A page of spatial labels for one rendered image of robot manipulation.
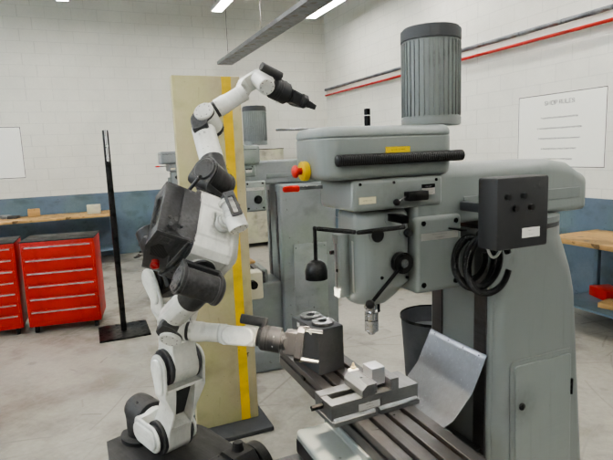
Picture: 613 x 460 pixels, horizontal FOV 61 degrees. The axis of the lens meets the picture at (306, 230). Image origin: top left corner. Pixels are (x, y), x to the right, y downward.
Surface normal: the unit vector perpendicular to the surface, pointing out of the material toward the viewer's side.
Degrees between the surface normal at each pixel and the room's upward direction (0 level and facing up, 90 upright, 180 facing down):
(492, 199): 90
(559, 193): 90
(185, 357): 81
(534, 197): 90
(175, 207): 57
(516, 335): 89
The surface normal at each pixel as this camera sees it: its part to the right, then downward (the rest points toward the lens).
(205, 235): 0.57, -0.47
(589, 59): -0.92, 0.10
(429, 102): -0.29, 0.15
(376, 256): 0.30, 0.13
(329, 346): 0.50, 0.11
